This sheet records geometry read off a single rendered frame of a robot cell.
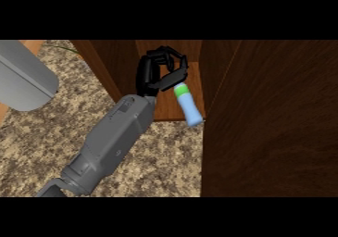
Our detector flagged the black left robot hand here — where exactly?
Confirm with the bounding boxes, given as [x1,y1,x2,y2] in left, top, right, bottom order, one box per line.
[134,45,190,98]

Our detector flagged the pale grey rounded appliance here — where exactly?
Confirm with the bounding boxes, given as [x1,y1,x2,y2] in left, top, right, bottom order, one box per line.
[0,40,61,112]

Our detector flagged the brown wooden cabinet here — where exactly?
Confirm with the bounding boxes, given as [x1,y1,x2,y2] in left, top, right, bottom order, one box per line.
[67,40,244,123]

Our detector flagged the dark brown cabinet door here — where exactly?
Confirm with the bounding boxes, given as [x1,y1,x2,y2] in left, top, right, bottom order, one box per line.
[199,40,338,198]

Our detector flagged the pale blue green-capped water bottle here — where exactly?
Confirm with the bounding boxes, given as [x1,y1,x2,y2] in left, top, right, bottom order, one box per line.
[171,81,205,128]

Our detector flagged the green plant leaf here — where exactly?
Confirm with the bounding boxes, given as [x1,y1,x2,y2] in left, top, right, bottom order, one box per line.
[43,44,80,54]

